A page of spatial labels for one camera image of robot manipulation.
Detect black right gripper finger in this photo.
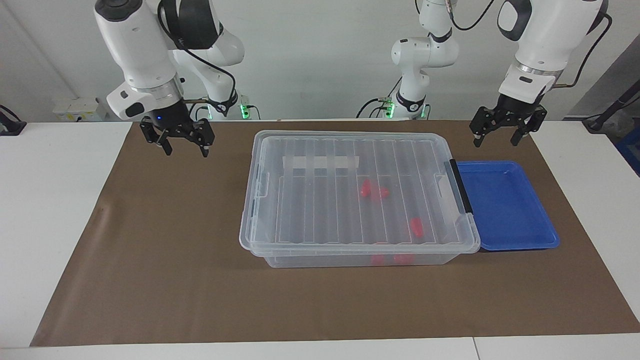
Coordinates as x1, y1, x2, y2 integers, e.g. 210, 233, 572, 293
140, 117, 173, 156
192, 119, 216, 158

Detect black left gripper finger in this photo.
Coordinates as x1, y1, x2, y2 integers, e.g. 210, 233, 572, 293
511, 107, 548, 147
470, 106, 501, 147

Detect clear ribbed plastic lid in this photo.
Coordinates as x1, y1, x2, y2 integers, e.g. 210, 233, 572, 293
239, 131, 481, 253

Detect blue plastic tray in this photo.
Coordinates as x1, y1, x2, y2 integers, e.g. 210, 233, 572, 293
457, 160, 560, 252

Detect clear plastic storage box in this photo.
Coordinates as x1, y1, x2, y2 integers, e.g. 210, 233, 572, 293
240, 132, 481, 269

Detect black stand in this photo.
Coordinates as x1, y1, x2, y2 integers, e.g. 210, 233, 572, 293
582, 82, 640, 133

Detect white power strip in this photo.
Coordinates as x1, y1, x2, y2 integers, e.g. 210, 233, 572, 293
52, 97, 108, 122

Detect blue crate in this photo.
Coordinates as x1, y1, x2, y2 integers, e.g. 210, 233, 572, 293
615, 125, 640, 177

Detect brown table mat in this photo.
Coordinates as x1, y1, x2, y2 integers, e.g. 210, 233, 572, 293
30, 120, 640, 347

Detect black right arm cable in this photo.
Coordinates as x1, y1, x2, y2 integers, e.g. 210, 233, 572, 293
157, 0, 237, 108

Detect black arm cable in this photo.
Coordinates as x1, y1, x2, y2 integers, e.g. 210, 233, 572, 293
157, 0, 237, 108
550, 12, 613, 90

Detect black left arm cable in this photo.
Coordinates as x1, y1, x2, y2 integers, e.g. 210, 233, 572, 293
550, 12, 613, 90

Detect black box latch handle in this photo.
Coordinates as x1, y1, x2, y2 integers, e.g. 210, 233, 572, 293
448, 159, 474, 215

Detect black base cable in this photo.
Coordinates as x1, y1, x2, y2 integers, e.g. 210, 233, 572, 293
356, 80, 398, 119

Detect black clamp mount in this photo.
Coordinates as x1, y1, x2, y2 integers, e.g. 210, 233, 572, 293
0, 104, 27, 137

